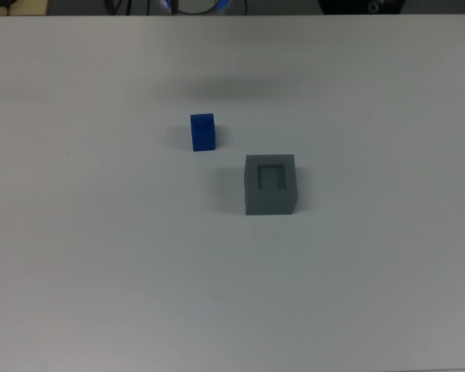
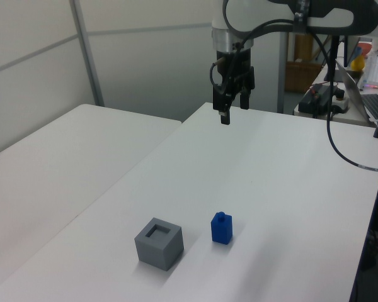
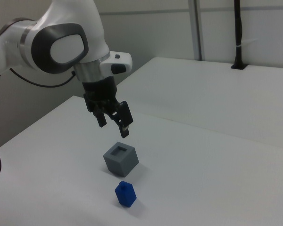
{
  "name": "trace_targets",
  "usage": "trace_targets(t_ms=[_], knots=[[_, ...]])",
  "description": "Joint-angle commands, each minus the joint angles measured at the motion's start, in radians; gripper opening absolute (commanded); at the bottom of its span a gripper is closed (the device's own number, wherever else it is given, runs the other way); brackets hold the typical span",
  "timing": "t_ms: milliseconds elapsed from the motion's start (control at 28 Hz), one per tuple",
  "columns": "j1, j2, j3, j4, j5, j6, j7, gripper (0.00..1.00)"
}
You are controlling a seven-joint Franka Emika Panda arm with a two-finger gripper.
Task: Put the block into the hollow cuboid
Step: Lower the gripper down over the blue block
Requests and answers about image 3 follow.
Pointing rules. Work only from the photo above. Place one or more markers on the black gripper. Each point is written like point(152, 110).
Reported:
point(100, 90)

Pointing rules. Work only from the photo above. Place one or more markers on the blue block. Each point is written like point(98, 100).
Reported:
point(126, 195)

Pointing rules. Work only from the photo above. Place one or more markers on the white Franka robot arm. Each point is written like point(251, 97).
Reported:
point(61, 26)

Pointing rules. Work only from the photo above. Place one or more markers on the grey hollow cuboid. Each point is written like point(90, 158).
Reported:
point(122, 162)

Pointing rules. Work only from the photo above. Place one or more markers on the black pole with base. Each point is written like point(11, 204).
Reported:
point(238, 35)

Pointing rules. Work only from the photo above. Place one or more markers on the silver partition post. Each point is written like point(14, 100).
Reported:
point(197, 28)

